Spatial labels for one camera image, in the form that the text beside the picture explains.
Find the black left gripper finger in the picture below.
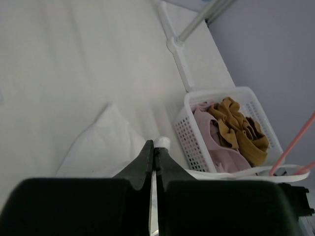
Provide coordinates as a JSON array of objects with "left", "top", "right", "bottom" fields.
[{"left": 0, "top": 140, "right": 154, "bottom": 236}]

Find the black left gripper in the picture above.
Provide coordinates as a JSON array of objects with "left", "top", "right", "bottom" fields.
[{"left": 155, "top": 148, "right": 315, "bottom": 236}]

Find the pink tank top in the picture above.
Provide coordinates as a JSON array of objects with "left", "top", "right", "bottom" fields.
[{"left": 193, "top": 102, "right": 251, "bottom": 173}]

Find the white tank top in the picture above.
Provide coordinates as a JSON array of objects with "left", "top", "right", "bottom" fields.
[{"left": 56, "top": 103, "right": 310, "bottom": 183}]

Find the brown tank top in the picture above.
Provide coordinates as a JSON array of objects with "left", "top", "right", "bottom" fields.
[{"left": 207, "top": 97, "right": 269, "bottom": 166}]

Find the pink hanger of white top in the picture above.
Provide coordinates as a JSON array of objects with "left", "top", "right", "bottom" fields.
[{"left": 269, "top": 113, "right": 315, "bottom": 176}]

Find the white laundry basket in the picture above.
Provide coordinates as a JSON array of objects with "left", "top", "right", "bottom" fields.
[{"left": 174, "top": 87, "right": 283, "bottom": 173}]

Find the white clothes rack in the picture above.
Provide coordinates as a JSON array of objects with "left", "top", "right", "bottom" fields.
[{"left": 157, "top": 0, "right": 234, "bottom": 91}]

